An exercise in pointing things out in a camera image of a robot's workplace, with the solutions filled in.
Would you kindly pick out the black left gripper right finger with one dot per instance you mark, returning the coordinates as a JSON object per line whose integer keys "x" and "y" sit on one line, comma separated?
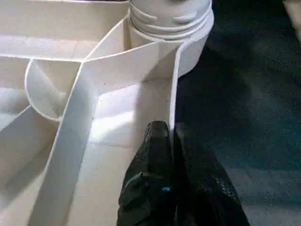
{"x": 202, "y": 183}

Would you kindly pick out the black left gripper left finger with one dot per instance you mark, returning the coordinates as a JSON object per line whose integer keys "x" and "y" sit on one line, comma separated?
{"x": 150, "y": 179}

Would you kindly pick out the white plastic table top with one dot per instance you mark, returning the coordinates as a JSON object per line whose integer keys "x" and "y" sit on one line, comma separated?
{"x": 105, "y": 99}

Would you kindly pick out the white plastic table leg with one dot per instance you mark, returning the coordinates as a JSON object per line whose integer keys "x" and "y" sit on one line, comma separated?
{"x": 164, "y": 14}

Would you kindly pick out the black work mat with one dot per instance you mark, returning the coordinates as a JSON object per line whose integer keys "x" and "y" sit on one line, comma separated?
{"x": 235, "y": 94}

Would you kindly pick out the white flat board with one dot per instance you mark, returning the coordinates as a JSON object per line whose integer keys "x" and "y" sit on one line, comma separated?
{"x": 294, "y": 18}

